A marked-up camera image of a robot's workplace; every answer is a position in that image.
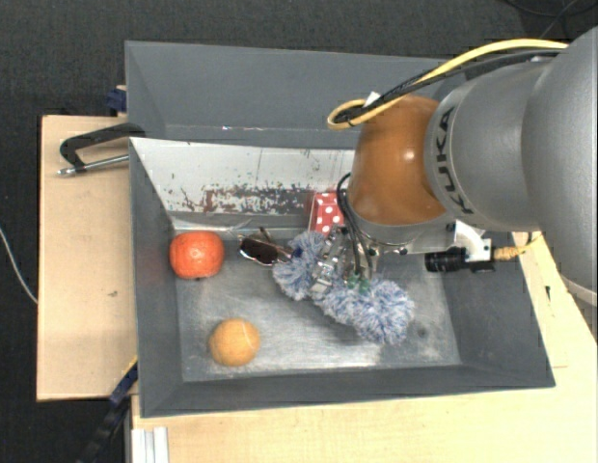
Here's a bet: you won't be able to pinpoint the yellow-orange ball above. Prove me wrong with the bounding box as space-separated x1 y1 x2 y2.
207 317 261 368

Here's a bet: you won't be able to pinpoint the grey metal bin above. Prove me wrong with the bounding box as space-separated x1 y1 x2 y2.
123 40 557 419

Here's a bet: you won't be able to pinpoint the black cylinder on white bracket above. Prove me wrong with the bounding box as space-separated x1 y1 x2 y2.
423 219 521 275

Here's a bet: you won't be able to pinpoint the pale wood flat board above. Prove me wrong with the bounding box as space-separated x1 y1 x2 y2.
36 114 139 402

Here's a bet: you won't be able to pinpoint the red box with white dots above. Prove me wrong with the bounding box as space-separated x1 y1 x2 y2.
306 191 346 238

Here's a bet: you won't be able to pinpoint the orange fruit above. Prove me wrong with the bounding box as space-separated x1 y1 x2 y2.
168 231 227 281

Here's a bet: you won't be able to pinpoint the dark sunglasses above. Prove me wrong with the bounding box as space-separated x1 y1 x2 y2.
237 227 293 267

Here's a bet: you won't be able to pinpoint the blue and white fluffy cloth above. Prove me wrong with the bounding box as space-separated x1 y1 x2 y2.
272 230 417 346

